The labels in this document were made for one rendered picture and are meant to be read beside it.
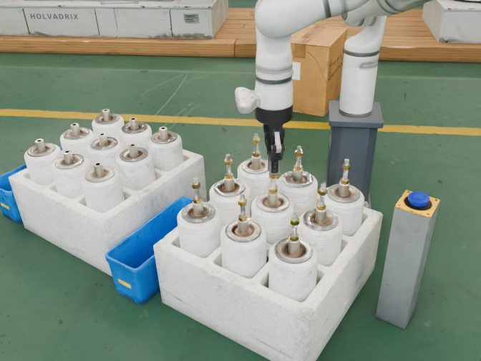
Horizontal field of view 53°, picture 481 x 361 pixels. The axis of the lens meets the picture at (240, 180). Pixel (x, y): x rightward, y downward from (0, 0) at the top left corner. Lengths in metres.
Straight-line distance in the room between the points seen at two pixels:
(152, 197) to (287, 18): 0.64
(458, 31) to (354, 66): 1.65
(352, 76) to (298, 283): 0.62
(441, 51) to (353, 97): 1.56
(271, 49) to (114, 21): 2.21
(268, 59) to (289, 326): 0.51
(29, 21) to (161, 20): 0.82
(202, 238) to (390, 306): 0.45
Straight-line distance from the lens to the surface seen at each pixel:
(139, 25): 3.02
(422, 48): 2.85
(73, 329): 1.23
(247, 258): 0.99
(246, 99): 0.94
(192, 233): 1.04
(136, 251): 1.28
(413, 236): 1.03
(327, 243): 1.02
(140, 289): 1.19
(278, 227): 1.07
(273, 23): 0.87
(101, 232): 1.23
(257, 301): 0.99
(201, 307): 1.12
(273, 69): 0.91
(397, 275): 1.10
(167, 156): 1.37
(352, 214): 1.11
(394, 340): 1.17
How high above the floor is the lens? 0.87
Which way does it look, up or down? 32 degrees down
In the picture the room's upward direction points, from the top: 2 degrees counter-clockwise
